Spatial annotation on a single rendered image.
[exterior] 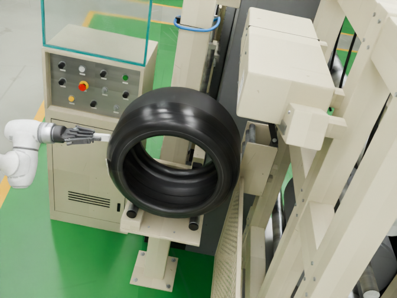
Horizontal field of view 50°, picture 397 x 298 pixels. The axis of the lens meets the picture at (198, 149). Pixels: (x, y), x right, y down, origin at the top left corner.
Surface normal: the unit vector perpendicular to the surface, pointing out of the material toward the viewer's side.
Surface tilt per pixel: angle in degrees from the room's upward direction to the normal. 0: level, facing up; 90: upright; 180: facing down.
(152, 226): 0
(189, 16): 90
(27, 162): 60
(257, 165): 90
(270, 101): 90
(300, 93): 90
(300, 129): 72
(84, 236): 0
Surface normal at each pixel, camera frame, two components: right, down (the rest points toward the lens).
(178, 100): 0.07, -0.82
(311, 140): -0.05, 0.29
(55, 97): -0.11, 0.57
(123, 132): -0.59, -0.08
